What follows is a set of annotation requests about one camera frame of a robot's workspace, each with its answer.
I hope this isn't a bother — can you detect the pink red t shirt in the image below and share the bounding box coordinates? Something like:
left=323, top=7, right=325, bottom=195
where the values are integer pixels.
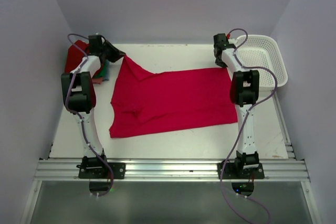
left=109, top=57, right=237, bottom=138

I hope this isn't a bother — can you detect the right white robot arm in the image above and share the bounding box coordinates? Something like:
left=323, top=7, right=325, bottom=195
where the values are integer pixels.
left=213, top=34, right=259, bottom=178

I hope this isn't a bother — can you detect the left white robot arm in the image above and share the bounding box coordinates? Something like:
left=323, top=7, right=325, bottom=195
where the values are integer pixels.
left=61, top=34, right=125, bottom=178

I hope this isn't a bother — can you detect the blue folded shirt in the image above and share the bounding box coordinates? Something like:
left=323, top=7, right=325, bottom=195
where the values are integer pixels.
left=103, top=62, right=110, bottom=81

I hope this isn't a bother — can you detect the salmon folded shirt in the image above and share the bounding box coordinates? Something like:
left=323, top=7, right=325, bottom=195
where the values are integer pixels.
left=92, top=77, right=103, bottom=84

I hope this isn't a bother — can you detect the white plastic basket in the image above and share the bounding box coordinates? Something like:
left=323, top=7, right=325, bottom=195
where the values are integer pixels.
left=236, top=35, right=288, bottom=87

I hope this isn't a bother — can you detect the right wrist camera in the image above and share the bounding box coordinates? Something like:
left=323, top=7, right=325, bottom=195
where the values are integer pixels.
left=226, top=34, right=238, bottom=46

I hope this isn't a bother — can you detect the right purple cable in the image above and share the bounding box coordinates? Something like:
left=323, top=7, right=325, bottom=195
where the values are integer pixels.
left=219, top=27, right=278, bottom=224

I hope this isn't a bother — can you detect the purple cable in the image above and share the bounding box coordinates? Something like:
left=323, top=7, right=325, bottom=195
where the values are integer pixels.
left=64, top=33, right=115, bottom=197
left=219, top=27, right=278, bottom=224

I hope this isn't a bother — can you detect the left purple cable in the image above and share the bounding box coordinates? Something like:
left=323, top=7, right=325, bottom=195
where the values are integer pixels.
left=64, top=33, right=115, bottom=197

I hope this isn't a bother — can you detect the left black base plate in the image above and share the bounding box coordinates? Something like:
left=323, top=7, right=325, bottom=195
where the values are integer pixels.
left=76, top=162, right=126, bottom=179

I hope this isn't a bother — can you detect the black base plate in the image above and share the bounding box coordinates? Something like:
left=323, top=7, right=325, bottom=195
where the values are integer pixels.
left=217, top=162, right=265, bottom=179
left=76, top=162, right=126, bottom=179

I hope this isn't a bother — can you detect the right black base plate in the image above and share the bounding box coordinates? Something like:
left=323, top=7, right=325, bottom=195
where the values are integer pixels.
left=217, top=162, right=265, bottom=179

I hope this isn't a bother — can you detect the aluminium mounting rail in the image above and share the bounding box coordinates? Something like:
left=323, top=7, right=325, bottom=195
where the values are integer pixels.
left=33, top=158, right=310, bottom=182

